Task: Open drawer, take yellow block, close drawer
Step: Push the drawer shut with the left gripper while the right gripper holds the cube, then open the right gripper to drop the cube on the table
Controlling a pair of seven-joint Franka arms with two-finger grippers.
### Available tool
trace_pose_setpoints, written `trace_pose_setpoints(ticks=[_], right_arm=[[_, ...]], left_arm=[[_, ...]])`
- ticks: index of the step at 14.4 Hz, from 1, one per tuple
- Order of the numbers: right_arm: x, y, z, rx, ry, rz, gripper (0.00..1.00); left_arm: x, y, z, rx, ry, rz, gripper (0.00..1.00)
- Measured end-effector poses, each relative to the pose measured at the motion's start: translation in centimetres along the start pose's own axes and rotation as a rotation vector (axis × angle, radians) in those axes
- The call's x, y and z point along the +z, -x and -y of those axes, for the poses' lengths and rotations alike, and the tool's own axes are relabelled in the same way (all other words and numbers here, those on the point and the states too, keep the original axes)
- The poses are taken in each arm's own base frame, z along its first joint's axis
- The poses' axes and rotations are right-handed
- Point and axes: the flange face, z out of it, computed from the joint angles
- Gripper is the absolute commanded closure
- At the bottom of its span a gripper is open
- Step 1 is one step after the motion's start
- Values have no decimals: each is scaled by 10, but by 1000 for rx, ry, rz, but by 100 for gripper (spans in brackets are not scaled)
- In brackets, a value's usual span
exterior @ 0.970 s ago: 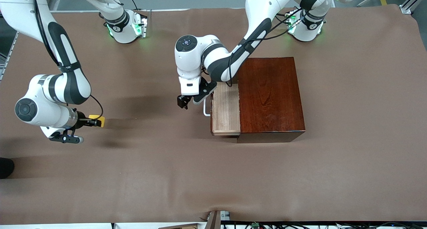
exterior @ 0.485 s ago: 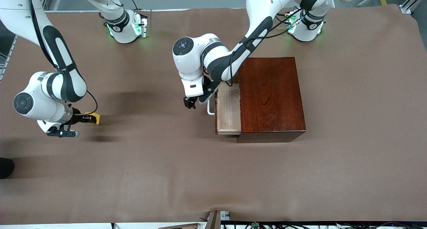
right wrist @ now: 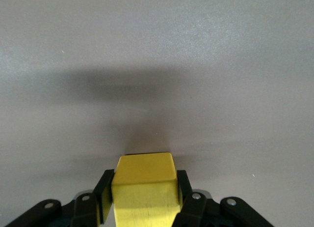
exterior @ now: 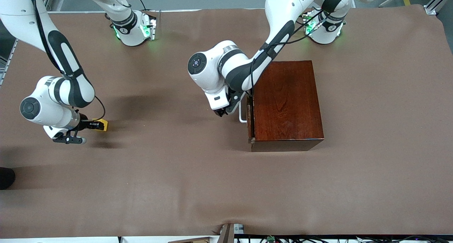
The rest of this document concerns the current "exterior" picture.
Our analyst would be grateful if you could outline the dark brown wooden cabinet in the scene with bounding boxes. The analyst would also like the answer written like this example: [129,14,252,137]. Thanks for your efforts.
[250,60,325,152]

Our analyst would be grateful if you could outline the wooden drawer with white handle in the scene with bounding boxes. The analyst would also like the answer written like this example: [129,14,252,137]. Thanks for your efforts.
[239,94,256,143]

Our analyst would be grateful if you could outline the brown table cover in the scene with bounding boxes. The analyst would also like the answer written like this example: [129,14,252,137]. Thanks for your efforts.
[0,4,453,238]

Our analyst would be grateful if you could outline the metal base connector plate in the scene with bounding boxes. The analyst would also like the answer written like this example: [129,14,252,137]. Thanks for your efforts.
[142,10,161,41]
[303,10,319,35]

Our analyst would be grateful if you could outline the black round object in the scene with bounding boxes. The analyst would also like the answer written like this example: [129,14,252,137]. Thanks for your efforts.
[0,167,16,190]

